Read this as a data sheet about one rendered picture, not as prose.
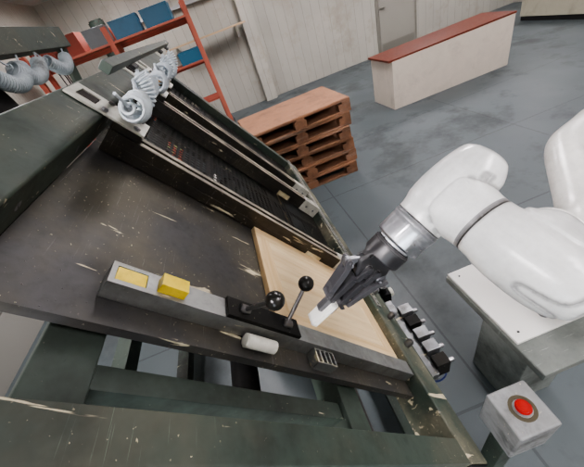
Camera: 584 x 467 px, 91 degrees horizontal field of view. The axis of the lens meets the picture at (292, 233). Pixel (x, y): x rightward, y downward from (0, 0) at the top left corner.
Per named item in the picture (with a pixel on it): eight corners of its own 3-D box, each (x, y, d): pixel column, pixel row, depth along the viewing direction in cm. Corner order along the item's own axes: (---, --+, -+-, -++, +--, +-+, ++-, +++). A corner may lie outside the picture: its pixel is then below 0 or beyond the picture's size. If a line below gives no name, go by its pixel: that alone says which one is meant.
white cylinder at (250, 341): (241, 350, 58) (272, 358, 63) (249, 341, 58) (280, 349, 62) (239, 337, 61) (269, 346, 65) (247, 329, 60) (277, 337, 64)
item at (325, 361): (330, 373, 72) (338, 367, 71) (311, 369, 69) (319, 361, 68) (324, 359, 75) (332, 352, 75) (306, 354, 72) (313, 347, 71)
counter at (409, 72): (508, 64, 493) (517, 10, 446) (391, 110, 487) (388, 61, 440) (476, 60, 548) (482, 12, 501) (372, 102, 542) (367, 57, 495)
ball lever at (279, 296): (247, 321, 61) (287, 311, 52) (232, 317, 59) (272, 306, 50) (249, 304, 63) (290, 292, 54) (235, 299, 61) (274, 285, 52)
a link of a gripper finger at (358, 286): (369, 258, 57) (373, 260, 58) (332, 295, 61) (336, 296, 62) (378, 271, 54) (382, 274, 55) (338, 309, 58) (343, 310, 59)
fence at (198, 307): (405, 381, 97) (413, 374, 95) (95, 296, 46) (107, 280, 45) (397, 367, 101) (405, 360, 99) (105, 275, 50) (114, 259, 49)
